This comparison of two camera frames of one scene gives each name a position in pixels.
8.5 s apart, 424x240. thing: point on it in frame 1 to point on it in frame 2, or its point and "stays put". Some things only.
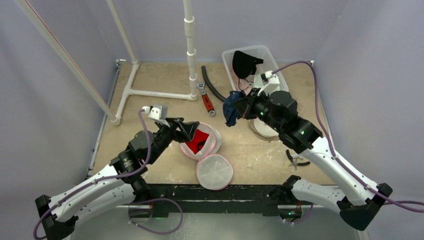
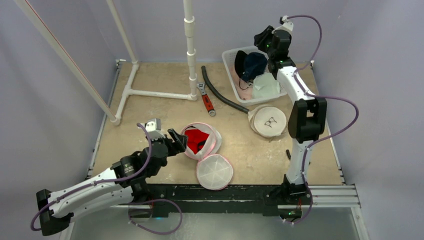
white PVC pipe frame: [115, 119] stays put
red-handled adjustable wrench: [208, 104] stays put
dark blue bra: [230, 112] to [254, 64]
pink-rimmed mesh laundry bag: [214, 172] stays put
